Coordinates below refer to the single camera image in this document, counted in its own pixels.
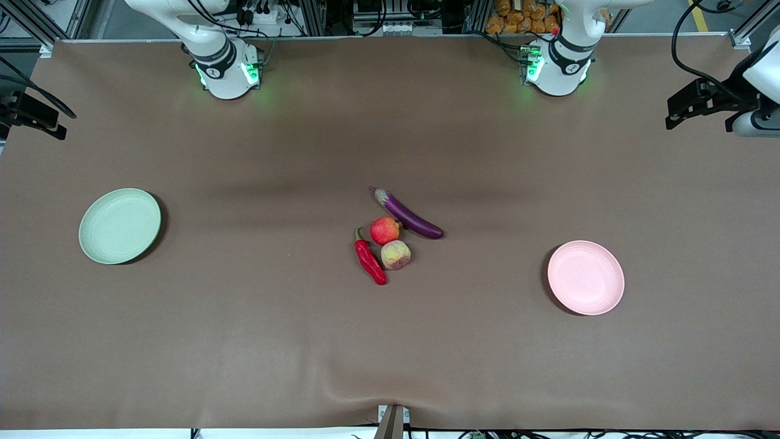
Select pink round plate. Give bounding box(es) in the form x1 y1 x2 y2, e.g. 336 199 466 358
547 240 625 316

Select red chili pepper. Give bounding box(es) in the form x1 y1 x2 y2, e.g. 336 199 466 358
354 227 388 286

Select aluminium frame profile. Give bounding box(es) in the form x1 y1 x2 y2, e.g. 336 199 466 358
0 0 92 52
729 0 780 51

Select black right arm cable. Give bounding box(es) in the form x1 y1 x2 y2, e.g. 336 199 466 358
0 58 77 120

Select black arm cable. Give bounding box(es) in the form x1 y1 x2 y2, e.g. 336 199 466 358
670 0 747 104
0 58 77 120

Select purple eggplant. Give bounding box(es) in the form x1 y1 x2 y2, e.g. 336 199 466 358
369 186 445 240

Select green round plate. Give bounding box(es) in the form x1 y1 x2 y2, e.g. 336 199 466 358
79 188 162 265

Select yellow pink peach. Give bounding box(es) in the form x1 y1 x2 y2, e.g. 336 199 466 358
380 240 412 271

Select orange snack bags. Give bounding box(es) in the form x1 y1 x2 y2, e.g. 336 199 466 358
486 0 613 34

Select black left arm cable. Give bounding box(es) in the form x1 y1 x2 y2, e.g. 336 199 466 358
670 0 747 104

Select white power strip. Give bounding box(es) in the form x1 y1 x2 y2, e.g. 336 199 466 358
235 5 282 26

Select brown table mat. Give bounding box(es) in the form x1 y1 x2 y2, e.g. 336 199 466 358
0 35 780 430

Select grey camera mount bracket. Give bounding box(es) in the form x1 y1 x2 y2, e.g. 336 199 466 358
374 404 411 439

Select white terminal block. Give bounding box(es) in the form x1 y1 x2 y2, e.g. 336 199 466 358
381 21 432 35

